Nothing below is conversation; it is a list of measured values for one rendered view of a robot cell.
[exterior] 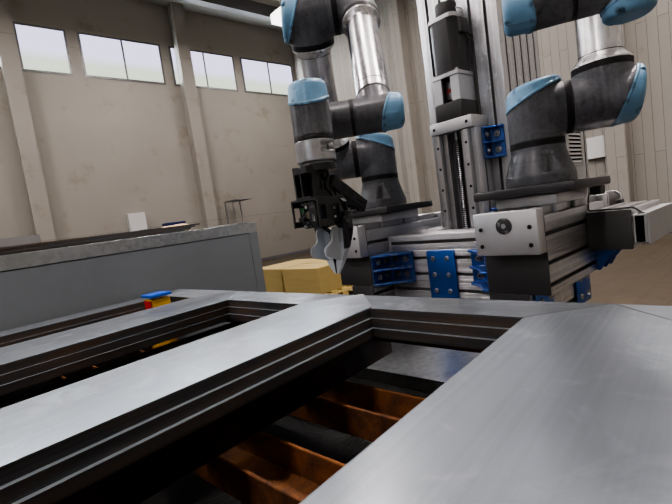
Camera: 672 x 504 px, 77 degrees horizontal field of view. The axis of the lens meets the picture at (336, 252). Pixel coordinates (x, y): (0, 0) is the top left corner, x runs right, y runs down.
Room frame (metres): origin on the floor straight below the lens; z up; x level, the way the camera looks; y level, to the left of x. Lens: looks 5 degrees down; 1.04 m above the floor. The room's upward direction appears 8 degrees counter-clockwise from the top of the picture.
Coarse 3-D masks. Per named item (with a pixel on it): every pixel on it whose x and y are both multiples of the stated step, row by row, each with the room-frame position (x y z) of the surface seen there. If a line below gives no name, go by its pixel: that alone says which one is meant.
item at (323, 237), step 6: (318, 234) 0.82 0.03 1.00; (324, 234) 0.83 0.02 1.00; (318, 240) 0.82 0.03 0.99; (324, 240) 0.83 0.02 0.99; (318, 246) 0.81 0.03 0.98; (324, 246) 0.83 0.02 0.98; (312, 252) 0.80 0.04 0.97; (318, 252) 0.81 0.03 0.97; (318, 258) 0.81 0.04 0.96; (324, 258) 0.82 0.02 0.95; (330, 264) 0.83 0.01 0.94
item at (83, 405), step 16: (80, 384) 0.54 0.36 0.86; (96, 384) 0.53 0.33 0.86; (112, 384) 0.52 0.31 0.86; (32, 400) 0.50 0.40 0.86; (48, 400) 0.50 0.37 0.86; (64, 400) 0.49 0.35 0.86; (80, 400) 0.48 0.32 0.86; (96, 400) 0.47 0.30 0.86; (112, 400) 0.47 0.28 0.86; (128, 400) 0.46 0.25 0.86; (144, 400) 0.45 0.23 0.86; (48, 416) 0.45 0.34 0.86; (64, 416) 0.44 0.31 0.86; (80, 416) 0.43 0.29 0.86; (96, 416) 0.43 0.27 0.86; (112, 416) 0.42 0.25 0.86; (80, 432) 0.39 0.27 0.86
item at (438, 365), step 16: (400, 352) 1.00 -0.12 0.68; (416, 352) 0.99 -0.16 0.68; (432, 352) 0.97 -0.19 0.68; (448, 352) 0.96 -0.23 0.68; (464, 352) 0.94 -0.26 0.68; (368, 368) 0.93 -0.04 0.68; (384, 368) 0.91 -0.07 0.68; (400, 368) 0.90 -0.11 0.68; (416, 368) 0.89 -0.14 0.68; (432, 368) 0.88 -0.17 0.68; (448, 368) 0.86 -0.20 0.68; (400, 384) 0.87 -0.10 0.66; (416, 384) 0.84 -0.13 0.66; (432, 384) 0.82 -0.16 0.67
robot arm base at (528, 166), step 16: (528, 144) 0.94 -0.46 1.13; (544, 144) 0.93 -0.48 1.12; (560, 144) 0.93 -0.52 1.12; (512, 160) 0.98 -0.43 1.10; (528, 160) 0.94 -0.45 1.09; (544, 160) 0.92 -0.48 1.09; (560, 160) 0.92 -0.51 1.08; (512, 176) 1.00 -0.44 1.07; (528, 176) 0.93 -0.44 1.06; (544, 176) 0.92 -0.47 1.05; (560, 176) 0.91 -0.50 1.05; (576, 176) 0.93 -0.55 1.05
